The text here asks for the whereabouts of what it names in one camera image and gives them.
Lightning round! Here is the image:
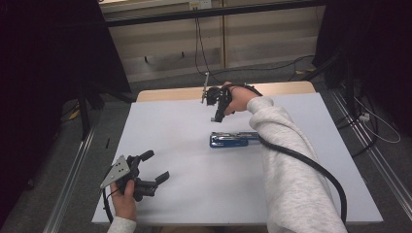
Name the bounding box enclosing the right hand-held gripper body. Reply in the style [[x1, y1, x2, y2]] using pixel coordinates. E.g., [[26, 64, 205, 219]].
[[200, 72, 233, 109]]

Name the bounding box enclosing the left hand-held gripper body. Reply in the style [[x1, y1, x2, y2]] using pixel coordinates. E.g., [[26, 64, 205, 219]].
[[99, 154, 158, 203]]

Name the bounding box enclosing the blue stapler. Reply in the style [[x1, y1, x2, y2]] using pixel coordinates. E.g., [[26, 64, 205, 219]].
[[209, 130, 260, 150]]

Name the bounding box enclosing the person's right hand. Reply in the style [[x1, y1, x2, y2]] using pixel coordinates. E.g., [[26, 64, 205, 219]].
[[221, 81, 260, 117]]

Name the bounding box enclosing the person's left hand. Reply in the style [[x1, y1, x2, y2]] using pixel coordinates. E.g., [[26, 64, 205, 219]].
[[109, 179, 138, 221]]

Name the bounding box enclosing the white table sheet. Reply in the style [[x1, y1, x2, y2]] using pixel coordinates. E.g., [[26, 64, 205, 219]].
[[90, 92, 385, 227]]

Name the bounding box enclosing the black stand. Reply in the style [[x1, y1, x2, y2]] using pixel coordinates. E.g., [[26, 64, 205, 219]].
[[76, 81, 138, 141], [303, 48, 358, 113]]

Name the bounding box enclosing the light wooden cabinet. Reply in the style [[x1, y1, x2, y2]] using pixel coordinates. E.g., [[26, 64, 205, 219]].
[[98, 0, 326, 83]]

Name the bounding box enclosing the black metal bar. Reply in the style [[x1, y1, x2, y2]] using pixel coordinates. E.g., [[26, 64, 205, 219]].
[[105, 0, 326, 29]]

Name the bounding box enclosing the black curtain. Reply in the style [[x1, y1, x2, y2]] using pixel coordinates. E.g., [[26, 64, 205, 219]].
[[311, 0, 412, 139], [0, 0, 132, 227]]

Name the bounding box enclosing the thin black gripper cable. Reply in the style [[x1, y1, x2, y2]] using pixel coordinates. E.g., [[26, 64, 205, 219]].
[[102, 186, 120, 225]]

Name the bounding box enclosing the aluminium floor rail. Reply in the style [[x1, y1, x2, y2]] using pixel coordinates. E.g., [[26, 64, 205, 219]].
[[329, 87, 412, 213], [42, 125, 97, 233]]

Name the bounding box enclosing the hanging black cable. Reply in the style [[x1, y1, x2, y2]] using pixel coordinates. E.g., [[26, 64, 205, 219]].
[[193, 17, 225, 85]]

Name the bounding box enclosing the black floor cable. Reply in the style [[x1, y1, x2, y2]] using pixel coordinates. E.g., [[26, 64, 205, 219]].
[[212, 53, 317, 83]]

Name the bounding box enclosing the white wall socket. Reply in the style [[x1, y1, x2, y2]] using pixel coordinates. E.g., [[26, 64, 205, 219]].
[[189, 0, 212, 11]]

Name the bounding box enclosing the thick black gripper cable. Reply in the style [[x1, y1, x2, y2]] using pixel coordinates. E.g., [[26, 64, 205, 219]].
[[221, 83, 349, 225]]

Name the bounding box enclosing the black cable bundle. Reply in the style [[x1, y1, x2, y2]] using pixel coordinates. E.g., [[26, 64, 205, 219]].
[[334, 105, 379, 159]]

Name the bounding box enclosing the white cable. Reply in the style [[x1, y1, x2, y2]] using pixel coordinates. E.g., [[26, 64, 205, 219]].
[[354, 96, 402, 145]]

